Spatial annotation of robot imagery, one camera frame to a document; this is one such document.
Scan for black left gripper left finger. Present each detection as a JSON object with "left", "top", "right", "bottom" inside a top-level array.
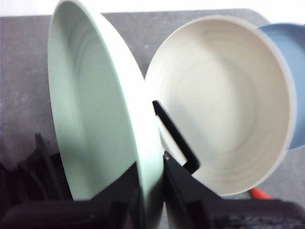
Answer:
[{"left": 0, "top": 161, "right": 144, "bottom": 229}]

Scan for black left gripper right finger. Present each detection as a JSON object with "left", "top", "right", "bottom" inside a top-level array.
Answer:
[{"left": 163, "top": 152, "right": 305, "bottom": 229}]

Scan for orange toy carrot green leaves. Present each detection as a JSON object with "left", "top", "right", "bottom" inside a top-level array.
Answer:
[{"left": 249, "top": 187, "right": 273, "bottom": 200}]

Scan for pale green round plate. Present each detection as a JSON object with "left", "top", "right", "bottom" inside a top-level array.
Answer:
[{"left": 47, "top": 0, "right": 165, "bottom": 229}]

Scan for black plastic plate rack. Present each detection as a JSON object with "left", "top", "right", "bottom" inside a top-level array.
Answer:
[{"left": 0, "top": 100, "right": 201, "bottom": 206}]

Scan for beige round plate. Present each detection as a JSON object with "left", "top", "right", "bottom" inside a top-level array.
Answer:
[{"left": 145, "top": 15, "right": 297, "bottom": 196}]

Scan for blue round plate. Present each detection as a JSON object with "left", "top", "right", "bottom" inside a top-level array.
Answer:
[{"left": 258, "top": 22, "right": 305, "bottom": 151}]

